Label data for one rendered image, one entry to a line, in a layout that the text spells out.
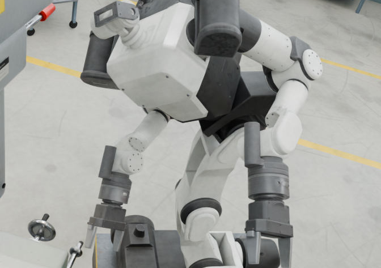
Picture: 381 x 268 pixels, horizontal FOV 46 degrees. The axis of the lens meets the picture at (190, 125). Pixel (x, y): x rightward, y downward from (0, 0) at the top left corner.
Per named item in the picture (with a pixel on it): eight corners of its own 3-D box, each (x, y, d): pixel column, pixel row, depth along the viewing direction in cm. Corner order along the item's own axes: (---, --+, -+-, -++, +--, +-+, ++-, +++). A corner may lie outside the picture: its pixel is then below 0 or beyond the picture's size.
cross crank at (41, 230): (32, 227, 186) (33, 208, 179) (59, 235, 186) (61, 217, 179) (13, 258, 173) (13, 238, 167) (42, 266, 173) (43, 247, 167)
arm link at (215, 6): (231, 16, 110) (191, -8, 102) (260, 0, 104) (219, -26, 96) (232, 58, 106) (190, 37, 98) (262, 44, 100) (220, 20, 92)
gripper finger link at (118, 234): (118, 251, 131) (122, 230, 132) (110, 250, 133) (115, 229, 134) (122, 252, 132) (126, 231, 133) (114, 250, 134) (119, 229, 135)
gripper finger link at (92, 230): (85, 247, 126) (90, 225, 127) (92, 249, 124) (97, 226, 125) (80, 246, 124) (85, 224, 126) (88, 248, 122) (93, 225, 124)
